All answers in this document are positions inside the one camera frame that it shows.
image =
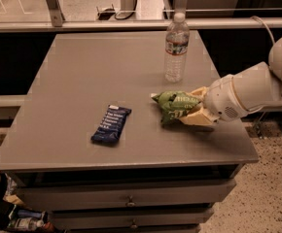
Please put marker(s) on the metal railing frame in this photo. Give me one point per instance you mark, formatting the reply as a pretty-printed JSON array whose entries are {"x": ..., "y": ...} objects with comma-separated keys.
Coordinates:
[{"x": 100, "y": 15}]

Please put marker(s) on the clear plastic water bottle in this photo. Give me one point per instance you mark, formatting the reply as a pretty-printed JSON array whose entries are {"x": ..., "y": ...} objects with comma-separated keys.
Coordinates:
[{"x": 176, "y": 48}]

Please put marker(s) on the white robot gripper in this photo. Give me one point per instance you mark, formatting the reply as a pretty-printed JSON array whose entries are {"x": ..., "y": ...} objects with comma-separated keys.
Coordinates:
[{"x": 221, "y": 97}]

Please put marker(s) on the blue snack bar wrapper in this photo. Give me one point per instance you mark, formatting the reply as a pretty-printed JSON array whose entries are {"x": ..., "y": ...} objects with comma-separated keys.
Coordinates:
[{"x": 111, "y": 126}]

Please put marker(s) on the lower grey drawer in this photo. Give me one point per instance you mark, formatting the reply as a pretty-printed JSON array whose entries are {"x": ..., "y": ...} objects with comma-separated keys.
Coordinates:
[{"x": 130, "y": 218}]

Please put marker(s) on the plastic bottle on floor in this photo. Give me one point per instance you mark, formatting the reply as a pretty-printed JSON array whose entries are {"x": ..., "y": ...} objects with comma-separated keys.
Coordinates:
[{"x": 25, "y": 224}]

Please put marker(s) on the upper grey drawer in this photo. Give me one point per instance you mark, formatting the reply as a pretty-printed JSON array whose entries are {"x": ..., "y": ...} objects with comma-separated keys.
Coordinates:
[{"x": 125, "y": 195}]

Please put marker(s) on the grey drawer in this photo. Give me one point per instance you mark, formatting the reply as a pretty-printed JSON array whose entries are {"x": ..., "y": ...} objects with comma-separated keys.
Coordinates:
[
  {"x": 130, "y": 218},
  {"x": 125, "y": 195}
]

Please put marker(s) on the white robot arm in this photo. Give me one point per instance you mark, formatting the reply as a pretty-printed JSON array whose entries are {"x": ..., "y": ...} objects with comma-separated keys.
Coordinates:
[{"x": 275, "y": 66}]

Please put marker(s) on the green jalapeno chip bag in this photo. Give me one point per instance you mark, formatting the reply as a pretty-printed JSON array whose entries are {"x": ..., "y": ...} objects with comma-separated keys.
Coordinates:
[{"x": 175, "y": 104}]

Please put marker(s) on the grey drawer cabinet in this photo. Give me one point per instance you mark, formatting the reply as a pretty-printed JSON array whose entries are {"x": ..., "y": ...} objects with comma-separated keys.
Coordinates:
[{"x": 88, "y": 147}]

